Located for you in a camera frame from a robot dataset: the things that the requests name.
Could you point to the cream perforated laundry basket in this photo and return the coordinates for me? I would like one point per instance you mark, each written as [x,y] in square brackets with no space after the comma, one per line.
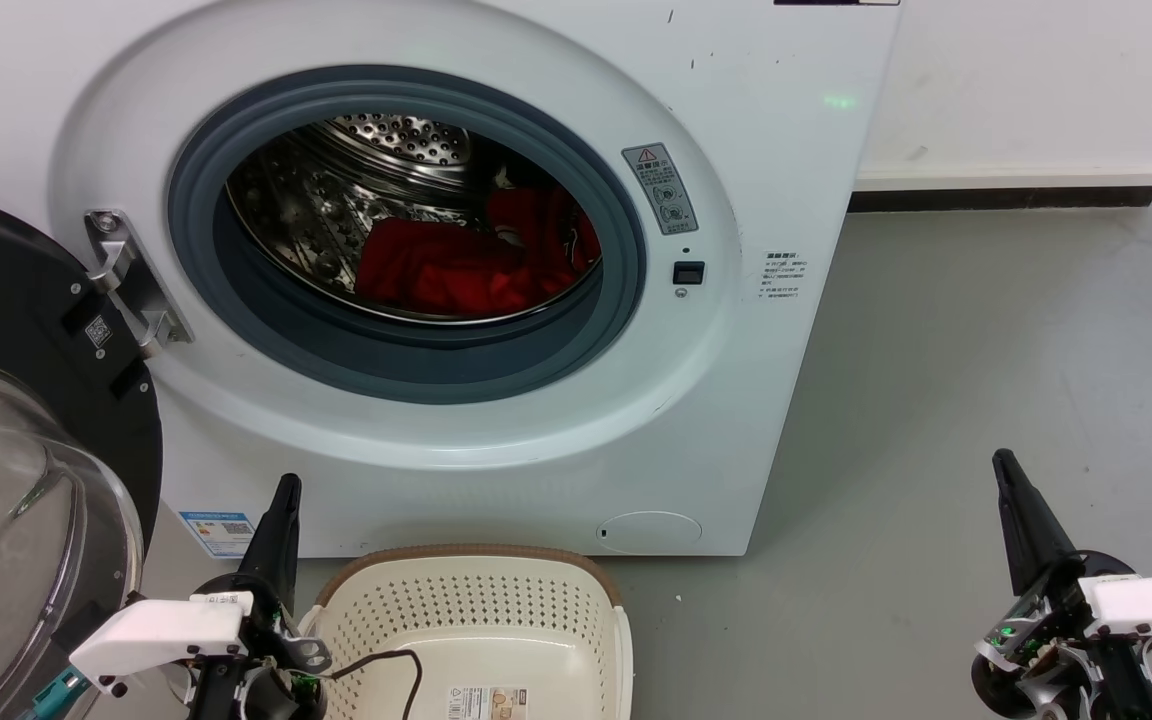
[496,640]

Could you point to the grey rubber door gasket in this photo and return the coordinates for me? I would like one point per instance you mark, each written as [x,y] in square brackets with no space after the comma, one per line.
[386,360]

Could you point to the black door latch socket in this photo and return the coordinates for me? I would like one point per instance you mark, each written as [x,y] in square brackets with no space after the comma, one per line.
[689,272]

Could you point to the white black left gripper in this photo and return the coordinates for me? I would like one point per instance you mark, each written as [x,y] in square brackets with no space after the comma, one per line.
[161,635]

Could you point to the red basketball jersey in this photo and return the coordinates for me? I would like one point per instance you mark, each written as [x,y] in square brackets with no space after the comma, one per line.
[436,270]

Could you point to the round white filter cover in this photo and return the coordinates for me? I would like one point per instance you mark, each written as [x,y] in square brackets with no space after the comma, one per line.
[649,532]

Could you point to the grey warning sticker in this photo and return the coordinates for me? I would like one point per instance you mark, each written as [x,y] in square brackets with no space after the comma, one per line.
[661,190]

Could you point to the metal washing machine door hinge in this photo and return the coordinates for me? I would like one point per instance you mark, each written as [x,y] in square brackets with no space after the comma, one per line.
[131,280]

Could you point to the printed paper product label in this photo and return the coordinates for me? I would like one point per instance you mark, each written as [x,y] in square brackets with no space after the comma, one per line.
[486,703]

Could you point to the QR code sticker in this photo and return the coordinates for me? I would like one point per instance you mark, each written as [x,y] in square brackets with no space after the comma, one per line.
[98,331]

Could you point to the white and black wall skirting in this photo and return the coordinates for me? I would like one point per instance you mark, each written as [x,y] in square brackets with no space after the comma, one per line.
[1006,190]

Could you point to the blue white energy label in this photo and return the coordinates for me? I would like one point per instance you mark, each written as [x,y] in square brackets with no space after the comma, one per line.
[218,535]

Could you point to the white front-load washing machine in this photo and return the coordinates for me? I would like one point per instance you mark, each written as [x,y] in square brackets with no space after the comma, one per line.
[736,420]

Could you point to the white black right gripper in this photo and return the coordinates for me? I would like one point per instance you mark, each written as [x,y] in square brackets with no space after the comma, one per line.
[1136,605]

